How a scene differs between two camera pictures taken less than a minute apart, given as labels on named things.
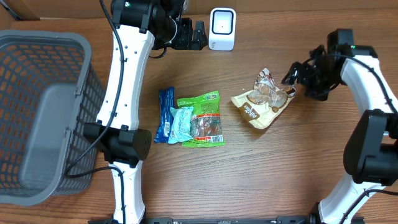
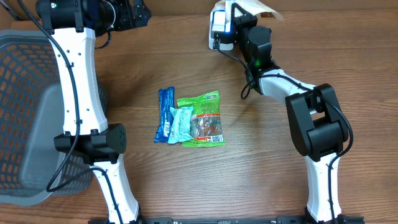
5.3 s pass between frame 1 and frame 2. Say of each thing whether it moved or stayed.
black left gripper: moved
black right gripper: moved
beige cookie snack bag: moved
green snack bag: stayed
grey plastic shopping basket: stayed
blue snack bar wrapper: stayed
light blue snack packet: stayed
